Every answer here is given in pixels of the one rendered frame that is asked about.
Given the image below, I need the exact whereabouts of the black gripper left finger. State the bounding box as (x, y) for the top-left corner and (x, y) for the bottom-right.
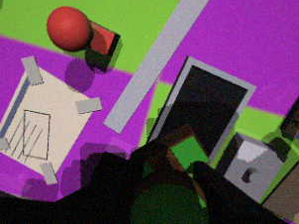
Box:
(0, 154), (145, 224)

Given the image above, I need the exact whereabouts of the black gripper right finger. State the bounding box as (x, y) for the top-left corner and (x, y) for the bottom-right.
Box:
(192, 161), (288, 224)

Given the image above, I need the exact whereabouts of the brown clipboard with grey clip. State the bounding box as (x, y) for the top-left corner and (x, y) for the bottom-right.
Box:
(261, 161), (299, 224)

